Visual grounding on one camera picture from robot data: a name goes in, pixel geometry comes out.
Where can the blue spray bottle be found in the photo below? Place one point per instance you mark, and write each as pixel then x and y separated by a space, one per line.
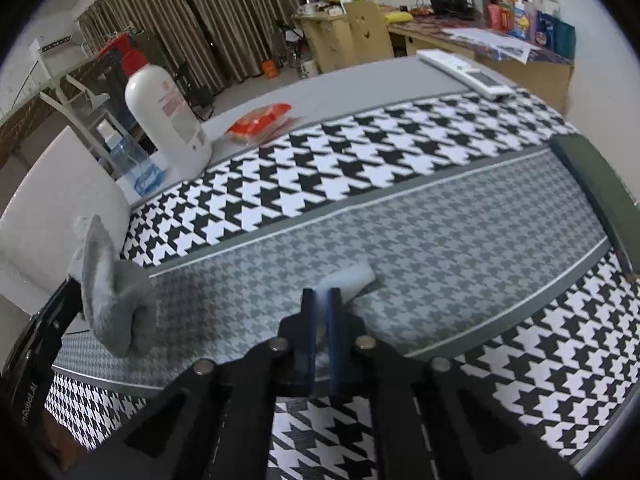
pixel 135 165

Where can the white cloth strip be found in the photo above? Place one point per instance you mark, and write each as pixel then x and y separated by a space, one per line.
pixel 350 277

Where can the red snack packet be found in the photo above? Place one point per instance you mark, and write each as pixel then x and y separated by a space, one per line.
pixel 257 120

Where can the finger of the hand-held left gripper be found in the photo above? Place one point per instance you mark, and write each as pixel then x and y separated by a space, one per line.
pixel 67 305

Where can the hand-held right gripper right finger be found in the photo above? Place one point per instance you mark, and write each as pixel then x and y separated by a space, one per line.
pixel 335 340

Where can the white remote control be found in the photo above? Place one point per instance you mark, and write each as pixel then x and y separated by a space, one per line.
pixel 470 72

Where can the grey sock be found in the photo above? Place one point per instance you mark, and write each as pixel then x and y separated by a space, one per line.
pixel 115 305

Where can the dark chair backrest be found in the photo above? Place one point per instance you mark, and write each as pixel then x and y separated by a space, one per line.
pixel 600 195

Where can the white red pump bottle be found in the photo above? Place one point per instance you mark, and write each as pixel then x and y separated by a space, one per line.
pixel 165 115

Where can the red box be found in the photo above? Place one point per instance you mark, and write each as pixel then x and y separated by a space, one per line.
pixel 500 16

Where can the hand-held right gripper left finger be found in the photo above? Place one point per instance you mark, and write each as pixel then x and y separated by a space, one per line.
pixel 307 340

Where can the white air conditioner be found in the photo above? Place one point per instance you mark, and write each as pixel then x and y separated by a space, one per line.
pixel 50 45

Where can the black shoes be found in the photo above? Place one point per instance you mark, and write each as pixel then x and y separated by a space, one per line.
pixel 450 4

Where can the brown striped curtain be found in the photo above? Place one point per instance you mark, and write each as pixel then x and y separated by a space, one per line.
pixel 250 10
pixel 130 5

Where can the black folding chair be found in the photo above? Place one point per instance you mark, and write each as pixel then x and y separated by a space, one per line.
pixel 197 95

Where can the houndstooth tablecloth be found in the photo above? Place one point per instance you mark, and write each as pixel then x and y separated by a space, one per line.
pixel 400 235

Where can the light wooden desk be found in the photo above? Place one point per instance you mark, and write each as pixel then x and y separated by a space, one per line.
pixel 325 45

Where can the yellow banana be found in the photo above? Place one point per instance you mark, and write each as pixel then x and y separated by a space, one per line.
pixel 399 16

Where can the wooden desk with patterned cloth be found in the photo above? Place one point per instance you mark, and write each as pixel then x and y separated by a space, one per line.
pixel 545 80

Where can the printed papers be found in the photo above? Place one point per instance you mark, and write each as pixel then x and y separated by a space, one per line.
pixel 500 45

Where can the wooden smiley chair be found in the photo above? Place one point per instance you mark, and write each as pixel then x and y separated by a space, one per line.
pixel 367 35

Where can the white foam box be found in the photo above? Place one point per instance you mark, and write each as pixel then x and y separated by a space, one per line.
pixel 50 220

